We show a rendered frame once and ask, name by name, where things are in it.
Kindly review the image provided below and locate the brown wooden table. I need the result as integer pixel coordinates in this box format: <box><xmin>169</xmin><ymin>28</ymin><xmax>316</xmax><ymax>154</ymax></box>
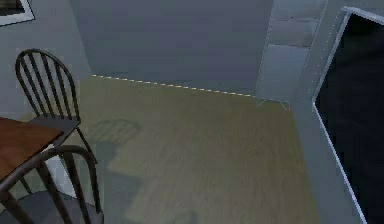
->
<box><xmin>0</xmin><ymin>116</ymin><xmax>65</xmax><ymax>181</ymax></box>

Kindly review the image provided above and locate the white framed wall picture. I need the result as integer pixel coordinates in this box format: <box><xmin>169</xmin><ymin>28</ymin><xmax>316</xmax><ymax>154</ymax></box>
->
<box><xmin>0</xmin><ymin>0</ymin><xmax>36</xmax><ymax>27</ymax></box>

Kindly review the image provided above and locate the black spindle-back chair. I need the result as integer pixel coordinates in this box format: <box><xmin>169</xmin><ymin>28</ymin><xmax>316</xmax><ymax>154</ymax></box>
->
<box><xmin>0</xmin><ymin>144</ymin><xmax>105</xmax><ymax>224</ymax></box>
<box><xmin>14</xmin><ymin>48</ymin><xmax>99</xmax><ymax>165</ymax></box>

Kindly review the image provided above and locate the white framed dark window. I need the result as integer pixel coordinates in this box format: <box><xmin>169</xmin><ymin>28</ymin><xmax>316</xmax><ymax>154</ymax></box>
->
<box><xmin>311</xmin><ymin>5</ymin><xmax>384</xmax><ymax>224</ymax></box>

